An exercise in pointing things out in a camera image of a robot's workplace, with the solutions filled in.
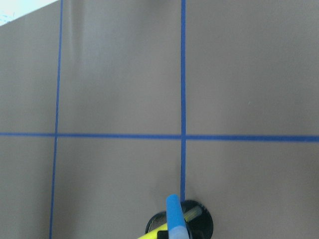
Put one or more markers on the blue marker pen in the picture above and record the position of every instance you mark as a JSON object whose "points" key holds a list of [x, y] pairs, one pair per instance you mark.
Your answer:
{"points": [[176, 225]]}

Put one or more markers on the brown paper table mat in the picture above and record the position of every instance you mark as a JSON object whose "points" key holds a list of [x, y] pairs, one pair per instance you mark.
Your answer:
{"points": [[109, 106]]}

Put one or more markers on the green marker pen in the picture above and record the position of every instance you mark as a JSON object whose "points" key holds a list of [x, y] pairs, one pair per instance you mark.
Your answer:
{"points": [[192, 214]]}

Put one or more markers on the yellow highlighter pen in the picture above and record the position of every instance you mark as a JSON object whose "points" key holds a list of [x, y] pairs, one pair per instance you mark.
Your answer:
{"points": [[153, 234]]}

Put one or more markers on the black mesh pen cup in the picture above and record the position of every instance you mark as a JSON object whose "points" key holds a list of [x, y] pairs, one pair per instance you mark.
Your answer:
{"points": [[199, 228]]}

